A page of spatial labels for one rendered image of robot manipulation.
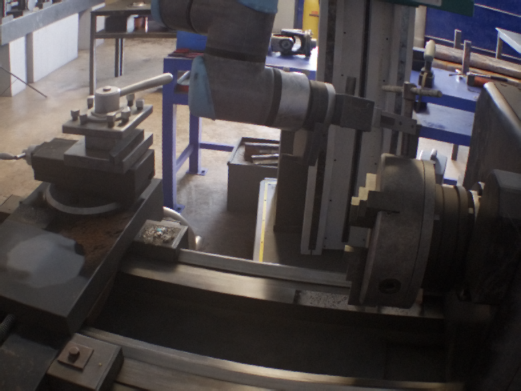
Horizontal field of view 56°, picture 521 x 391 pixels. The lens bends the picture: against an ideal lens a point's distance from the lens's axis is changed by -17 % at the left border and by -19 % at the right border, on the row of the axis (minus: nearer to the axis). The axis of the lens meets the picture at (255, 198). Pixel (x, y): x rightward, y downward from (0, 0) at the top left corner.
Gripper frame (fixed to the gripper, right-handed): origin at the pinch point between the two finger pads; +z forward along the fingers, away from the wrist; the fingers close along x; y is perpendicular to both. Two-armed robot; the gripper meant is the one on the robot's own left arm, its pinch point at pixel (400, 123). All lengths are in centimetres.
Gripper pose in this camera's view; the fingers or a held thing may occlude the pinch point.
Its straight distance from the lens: 92.2
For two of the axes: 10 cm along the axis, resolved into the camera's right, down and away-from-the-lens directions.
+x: -2.1, -1.9, 9.6
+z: 9.6, 1.1, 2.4
